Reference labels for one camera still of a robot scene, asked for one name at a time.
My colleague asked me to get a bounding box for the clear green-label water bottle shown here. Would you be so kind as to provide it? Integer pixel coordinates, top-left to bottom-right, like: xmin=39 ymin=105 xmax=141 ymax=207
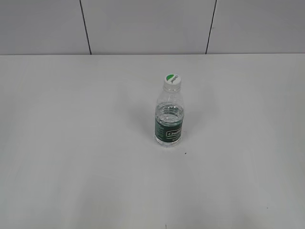
xmin=154 ymin=85 xmax=184 ymax=147

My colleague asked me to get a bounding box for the white green bottle cap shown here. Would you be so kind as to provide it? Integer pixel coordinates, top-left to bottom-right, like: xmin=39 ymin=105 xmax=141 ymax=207
xmin=164 ymin=73 xmax=182 ymax=88

